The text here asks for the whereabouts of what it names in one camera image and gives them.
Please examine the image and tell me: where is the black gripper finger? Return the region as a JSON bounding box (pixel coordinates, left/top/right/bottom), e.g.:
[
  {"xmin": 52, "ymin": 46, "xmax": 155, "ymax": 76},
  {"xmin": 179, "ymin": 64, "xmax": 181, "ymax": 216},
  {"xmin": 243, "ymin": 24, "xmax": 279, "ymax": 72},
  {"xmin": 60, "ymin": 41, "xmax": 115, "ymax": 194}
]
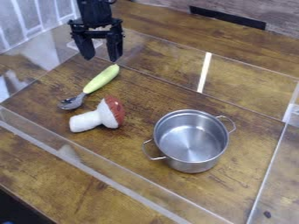
[
  {"xmin": 106, "ymin": 32, "xmax": 124, "ymax": 62},
  {"xmin": 73, "ymin": 36, "xmax": 96, "ymax": 60}
]

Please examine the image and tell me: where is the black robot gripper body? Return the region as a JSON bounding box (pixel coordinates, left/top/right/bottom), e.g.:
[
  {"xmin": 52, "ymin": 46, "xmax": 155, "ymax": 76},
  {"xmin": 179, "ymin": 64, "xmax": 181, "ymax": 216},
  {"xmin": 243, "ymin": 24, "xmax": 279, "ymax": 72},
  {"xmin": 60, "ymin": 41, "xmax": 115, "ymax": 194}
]
[{"xmin": 66, "ymin": 0, "xmax": 127, "ymax": 40}]

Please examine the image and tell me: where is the green handled metal spoon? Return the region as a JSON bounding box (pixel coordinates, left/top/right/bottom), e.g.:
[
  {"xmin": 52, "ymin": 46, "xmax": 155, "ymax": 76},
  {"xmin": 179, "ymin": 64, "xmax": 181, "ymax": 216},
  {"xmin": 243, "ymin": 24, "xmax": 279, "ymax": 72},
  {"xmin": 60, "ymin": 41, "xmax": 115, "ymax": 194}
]
[{"xmin": 58, "ymin": 64, "xmax": 120, "ymax": 110}]

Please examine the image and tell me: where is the stainless steel pot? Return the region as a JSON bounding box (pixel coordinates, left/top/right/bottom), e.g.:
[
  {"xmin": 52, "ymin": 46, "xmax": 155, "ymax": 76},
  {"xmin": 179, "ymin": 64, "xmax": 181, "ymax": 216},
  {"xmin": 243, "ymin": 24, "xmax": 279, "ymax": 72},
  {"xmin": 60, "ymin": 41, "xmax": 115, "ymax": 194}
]
[{"xmin": 141, "ymin": 109, "xmax": 236, "ymax": 173}]

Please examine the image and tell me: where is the clear acrylic triangle stand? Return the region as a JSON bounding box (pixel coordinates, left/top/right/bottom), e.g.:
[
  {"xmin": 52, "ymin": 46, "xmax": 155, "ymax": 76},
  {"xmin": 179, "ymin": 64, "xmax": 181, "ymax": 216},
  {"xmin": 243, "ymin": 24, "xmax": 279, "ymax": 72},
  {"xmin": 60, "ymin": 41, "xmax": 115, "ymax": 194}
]
[{"xmin": 69, "ymin": 30, "xmax": 106, "ymax": 57}]

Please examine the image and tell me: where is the plush mushroom toy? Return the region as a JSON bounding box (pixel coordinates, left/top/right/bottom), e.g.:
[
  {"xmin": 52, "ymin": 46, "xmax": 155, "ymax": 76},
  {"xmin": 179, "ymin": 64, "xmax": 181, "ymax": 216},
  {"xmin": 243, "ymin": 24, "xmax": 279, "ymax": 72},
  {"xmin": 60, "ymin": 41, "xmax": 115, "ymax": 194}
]
[{"xmin": 69, "ymin": 96, "xmax": 125, "ymax": 132}]

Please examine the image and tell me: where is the black strip on table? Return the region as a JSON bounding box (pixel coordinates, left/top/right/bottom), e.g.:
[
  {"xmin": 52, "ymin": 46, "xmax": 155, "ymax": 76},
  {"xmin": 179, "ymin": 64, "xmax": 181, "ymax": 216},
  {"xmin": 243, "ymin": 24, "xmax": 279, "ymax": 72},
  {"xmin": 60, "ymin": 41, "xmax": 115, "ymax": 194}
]
[{"xmin": 189, "ymin": 6, "xmax": 267, "ymax": 30}]

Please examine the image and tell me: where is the clear acrylic enclosure wall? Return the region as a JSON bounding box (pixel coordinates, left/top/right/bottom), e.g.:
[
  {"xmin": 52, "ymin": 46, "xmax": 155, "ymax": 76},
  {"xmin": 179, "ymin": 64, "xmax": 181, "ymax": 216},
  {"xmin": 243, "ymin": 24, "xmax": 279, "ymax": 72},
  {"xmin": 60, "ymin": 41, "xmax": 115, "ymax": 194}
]
[{"xmin": 4, "ymin": 83, "xmax": 299, "ymax": 224}]

